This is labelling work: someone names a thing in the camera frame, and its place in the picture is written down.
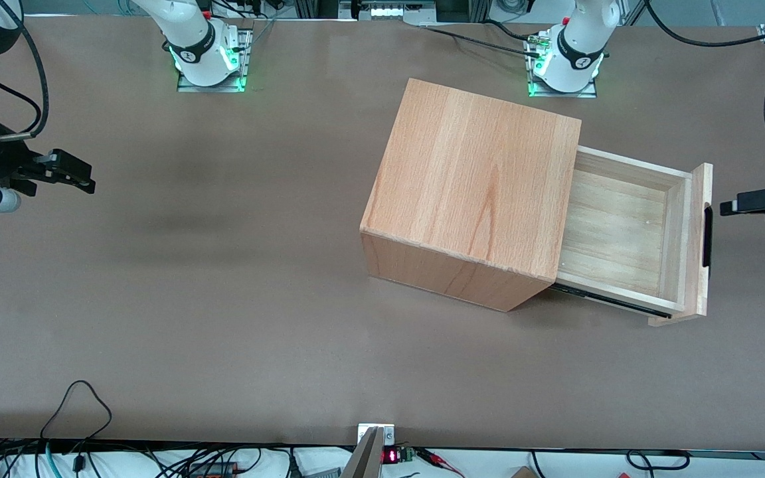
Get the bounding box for light wooden drawer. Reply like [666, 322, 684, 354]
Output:
[551, 146, 715, 327]

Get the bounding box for light wooden drawer cabinet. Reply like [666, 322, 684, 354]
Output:
[360, 78, 582, 313]

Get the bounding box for orange and black device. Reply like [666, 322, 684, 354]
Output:
[187, 461, 237, 478]

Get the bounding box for white lit device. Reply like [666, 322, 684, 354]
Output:
[356, 0, 438, 21]

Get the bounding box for beige angled bar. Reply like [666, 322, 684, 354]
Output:
[341, 427, 384, 478]

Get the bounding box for red clip leads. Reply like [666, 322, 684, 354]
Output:
[416, 447, 466, 478]

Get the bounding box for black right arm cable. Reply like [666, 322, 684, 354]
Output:
[0, 53, 43, 123]
[0, 0, 49, 141]

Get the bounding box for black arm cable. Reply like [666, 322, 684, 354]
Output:
[0, 53, 43, 123]
[643, 0, 765, 48]
[0, 0, 49, 141]

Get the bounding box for black drawer slide rail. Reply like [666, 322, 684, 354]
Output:
[551, 284, 673, 319]

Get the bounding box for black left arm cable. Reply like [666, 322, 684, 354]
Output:
[643, 0, 765, 48]

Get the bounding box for thin black looped cable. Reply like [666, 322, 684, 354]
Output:
[39, 380, 113, 442]

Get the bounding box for black cable coil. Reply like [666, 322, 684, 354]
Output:
[625, 449, 691, 472]

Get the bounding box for aluminium frame rail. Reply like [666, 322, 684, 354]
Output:
[293, 0, 493, 24]

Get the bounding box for short black table cable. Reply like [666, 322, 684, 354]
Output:
[482, 19, 536, 44]

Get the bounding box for long black table cable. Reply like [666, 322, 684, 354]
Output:
[419, 23, 546, 59]

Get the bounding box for small grey metal bracket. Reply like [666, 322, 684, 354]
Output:
[357, 423, 396, 447]

